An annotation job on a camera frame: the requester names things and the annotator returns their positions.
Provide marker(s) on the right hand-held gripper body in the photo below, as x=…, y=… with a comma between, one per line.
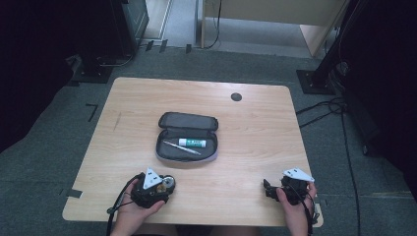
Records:
x=295, y=188

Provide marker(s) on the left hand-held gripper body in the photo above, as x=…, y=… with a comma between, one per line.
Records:
x=149, y=191

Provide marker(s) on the correction tape dispenser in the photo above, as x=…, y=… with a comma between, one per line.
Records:
x=168, y=183

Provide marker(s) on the silver pen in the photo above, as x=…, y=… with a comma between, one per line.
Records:
x=182, y=148

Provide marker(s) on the white green glue stick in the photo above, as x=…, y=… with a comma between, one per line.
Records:
x=192, y=142

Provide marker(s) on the dark grey zip pencil case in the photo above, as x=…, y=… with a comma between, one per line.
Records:
x=187, y=137

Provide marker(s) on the person's left hand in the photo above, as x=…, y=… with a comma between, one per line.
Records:
x=136, y=213

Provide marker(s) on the person's right hand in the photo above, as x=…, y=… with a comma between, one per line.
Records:
x=296, y=214

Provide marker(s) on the dark round table grommet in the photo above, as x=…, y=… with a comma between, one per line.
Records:
x=236, y=96

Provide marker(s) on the black stand with base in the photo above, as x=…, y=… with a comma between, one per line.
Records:
x=319, y=78

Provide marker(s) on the black floor tape strip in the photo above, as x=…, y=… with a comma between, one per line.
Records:
x=163, y=46
x=188, y=48
x=149, y=46

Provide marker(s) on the dark curtain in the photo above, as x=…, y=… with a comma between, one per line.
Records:
x=29, y=65
x=390, y=82

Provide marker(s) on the black cabinet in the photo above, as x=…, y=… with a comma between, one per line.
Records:
x=129, y=26

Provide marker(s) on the light wooden desk panel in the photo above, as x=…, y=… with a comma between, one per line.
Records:
x=278, y=11

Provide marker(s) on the black stand base plate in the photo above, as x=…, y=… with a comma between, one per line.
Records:
x=93, y=73

